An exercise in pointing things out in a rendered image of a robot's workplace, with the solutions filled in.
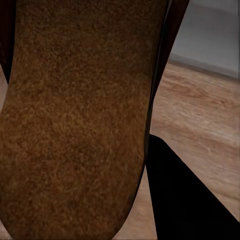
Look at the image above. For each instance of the sandal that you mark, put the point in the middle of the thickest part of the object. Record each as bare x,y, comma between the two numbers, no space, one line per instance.
75,124

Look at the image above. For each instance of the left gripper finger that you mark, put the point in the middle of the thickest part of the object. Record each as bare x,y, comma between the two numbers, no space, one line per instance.
183,207

